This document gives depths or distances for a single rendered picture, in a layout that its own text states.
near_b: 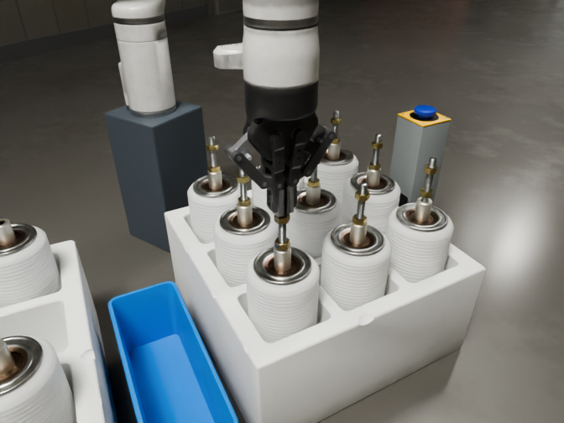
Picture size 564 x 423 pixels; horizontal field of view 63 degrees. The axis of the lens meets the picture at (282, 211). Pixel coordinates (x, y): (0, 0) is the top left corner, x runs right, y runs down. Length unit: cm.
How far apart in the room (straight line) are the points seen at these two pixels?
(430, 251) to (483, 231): 51
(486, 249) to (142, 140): 78
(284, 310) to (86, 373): 24
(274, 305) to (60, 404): 25
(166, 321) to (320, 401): 30
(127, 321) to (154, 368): 9
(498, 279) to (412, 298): 40
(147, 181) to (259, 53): 59
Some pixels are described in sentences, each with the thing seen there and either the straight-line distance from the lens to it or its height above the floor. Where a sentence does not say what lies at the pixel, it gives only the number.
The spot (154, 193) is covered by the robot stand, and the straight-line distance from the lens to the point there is 98.
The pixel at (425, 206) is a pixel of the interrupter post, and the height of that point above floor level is 28.
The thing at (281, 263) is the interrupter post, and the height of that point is 26.
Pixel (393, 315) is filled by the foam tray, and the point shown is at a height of 17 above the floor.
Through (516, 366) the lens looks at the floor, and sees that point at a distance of 89.
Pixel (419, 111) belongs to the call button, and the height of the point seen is 33.
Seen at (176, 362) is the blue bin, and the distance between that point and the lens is 82.
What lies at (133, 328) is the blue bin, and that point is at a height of 5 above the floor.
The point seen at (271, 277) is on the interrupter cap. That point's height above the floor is 25.
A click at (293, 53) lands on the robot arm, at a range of 43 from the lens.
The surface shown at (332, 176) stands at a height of 23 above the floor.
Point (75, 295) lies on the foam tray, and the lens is 72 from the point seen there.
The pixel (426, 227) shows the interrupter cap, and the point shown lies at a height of 25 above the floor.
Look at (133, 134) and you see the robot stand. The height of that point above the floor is 27.
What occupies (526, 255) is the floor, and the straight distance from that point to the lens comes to 115.
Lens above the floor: 63
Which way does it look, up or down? 33 degrees down
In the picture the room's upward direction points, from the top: straight up
